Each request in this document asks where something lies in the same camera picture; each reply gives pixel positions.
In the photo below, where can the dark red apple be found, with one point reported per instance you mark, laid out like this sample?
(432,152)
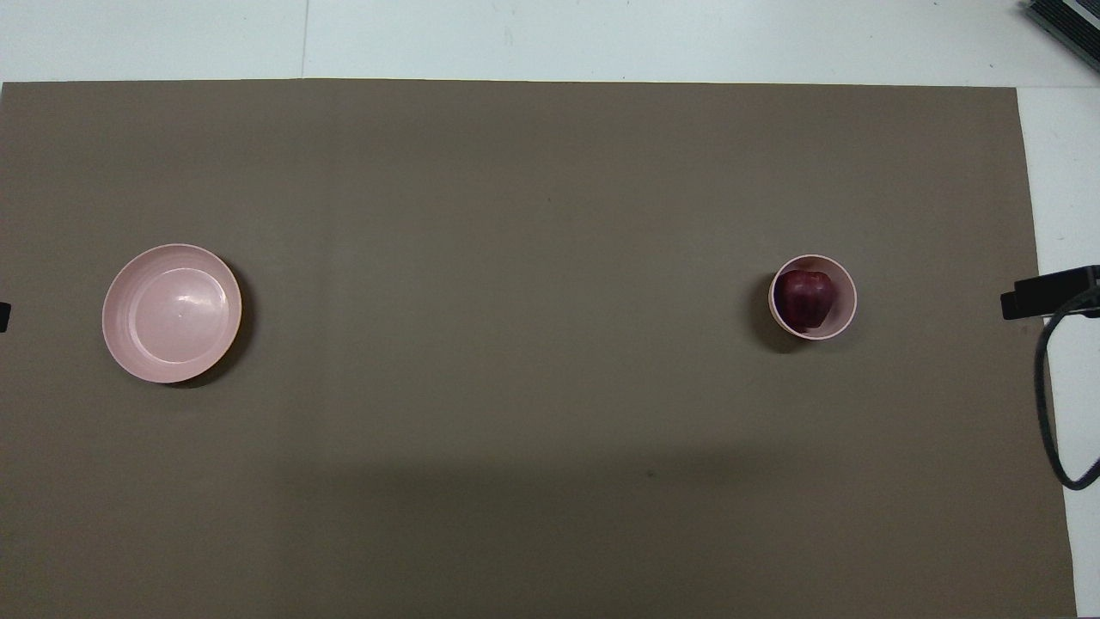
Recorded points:
(805,297)

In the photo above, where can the pink plate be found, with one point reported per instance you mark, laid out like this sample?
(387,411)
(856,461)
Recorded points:
(172,314)

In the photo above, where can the pink bowl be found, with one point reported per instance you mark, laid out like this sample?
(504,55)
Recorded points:
(846,297)

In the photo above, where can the black ribbed device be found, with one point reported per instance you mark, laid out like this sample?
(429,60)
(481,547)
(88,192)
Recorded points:
(1070,21)

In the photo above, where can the brown table mat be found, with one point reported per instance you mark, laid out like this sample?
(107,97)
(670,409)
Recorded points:
(516,215)

